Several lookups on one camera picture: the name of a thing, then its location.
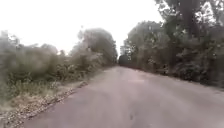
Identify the grey asphalt road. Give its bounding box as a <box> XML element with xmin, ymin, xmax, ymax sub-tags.
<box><xmin>20</xmin><ymin>65</ymin><xmax>224</xmax><ymax>128</ymax></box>

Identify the row of bushes and trees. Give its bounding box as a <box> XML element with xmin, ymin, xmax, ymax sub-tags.
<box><xmin>0</xmin><ymin>27</ymin><xmax>119</xmax><ymax>101</ymax></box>

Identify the row of tall trees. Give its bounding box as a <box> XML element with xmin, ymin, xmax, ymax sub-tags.
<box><xmin>118</xmin><ymin>0</ymin><xmax>224</xmax><ymax>89</ymax></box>

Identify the leaf-strewn dirt verge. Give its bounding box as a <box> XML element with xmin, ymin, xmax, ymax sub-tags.
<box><xmin>0</xmin><ymin>68</ymin><xmax>104</xmax><ymax>128</ymax></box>

